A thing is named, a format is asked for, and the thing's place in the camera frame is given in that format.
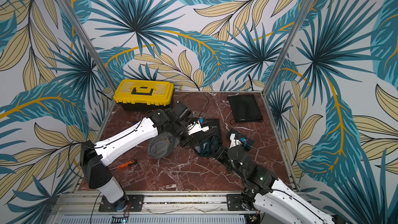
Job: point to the dark green hair dryer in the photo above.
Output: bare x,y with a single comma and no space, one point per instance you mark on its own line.
208,148
249,143

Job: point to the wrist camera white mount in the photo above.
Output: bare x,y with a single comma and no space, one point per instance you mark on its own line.
198,126
237,139

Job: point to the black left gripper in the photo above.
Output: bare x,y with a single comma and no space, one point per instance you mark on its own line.
191,140

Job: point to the orange handled screwdriver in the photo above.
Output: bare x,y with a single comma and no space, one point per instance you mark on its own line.
126,165

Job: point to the black hair dryer bag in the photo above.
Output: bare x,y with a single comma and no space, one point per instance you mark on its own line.
214,130

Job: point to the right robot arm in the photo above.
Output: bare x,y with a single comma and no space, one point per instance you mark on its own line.
265,192

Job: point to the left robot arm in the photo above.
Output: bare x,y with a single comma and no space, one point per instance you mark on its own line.
171,124

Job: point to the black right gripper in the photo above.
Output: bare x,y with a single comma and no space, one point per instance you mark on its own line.
219,152

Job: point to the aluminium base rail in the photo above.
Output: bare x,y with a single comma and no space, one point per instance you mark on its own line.
155,207

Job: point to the grey fabric drawstring pouch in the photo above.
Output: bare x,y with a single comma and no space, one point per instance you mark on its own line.
162,145

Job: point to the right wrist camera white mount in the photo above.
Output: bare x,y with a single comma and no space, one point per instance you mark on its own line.
237,139

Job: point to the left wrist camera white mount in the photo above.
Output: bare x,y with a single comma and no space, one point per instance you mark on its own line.
198,126

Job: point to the yellow and black toolbox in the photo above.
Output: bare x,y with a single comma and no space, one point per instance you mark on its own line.
144,95

